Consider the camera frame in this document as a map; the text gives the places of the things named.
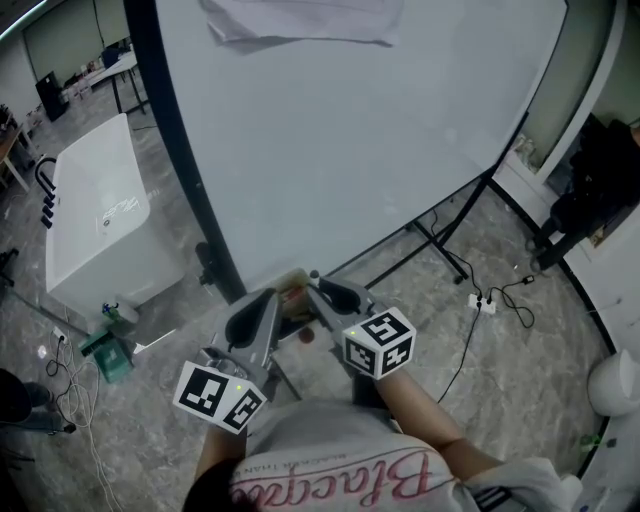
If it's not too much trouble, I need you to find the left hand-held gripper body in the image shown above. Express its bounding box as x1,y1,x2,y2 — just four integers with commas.
172,330,282,434

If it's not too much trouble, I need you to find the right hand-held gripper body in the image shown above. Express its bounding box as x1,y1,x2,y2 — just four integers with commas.
327,294,418,382

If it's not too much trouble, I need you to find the person's left forearm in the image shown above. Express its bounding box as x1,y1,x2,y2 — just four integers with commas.
192,423,252,504

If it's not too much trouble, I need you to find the person's right forearm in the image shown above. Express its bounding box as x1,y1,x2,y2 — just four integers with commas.
370,370,507,482

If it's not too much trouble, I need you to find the whiteboard on black stand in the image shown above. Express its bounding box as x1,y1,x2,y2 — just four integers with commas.
123,0,572,402

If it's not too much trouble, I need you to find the black box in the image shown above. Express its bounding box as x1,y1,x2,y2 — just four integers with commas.
34,70,71,123

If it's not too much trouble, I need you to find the white power strip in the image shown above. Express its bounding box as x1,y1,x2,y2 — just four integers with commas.
466,292,499,316

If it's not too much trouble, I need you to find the person's grey printed shirt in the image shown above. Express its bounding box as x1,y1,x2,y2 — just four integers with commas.
227,398,585,512

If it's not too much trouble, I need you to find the white bathtub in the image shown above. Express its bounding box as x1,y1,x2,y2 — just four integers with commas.
44,112,184,322

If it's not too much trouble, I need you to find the white round basin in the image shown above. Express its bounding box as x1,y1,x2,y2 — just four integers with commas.
586,348,640,417

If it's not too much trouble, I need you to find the black office chair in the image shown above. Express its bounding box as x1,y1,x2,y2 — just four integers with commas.
0,246,22,290

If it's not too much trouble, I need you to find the white paper sheet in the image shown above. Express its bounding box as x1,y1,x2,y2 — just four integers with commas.
198,0,404,49

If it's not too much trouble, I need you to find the white long table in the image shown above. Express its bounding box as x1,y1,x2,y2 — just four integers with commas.
91,48,150,116

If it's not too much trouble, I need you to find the wooden desk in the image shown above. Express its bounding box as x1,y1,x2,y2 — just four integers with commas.
0,121,37,195

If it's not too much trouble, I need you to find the long black power cable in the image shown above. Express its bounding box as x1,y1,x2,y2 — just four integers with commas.
436,308,482,404

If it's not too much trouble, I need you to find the white cable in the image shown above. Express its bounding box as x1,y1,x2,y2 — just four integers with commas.
48,339,127,512

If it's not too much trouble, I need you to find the black power adapter with cable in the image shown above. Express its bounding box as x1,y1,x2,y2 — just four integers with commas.
486,273,537,330

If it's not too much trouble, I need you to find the thin black cable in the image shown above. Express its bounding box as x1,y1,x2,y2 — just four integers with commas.
45,340,97,437

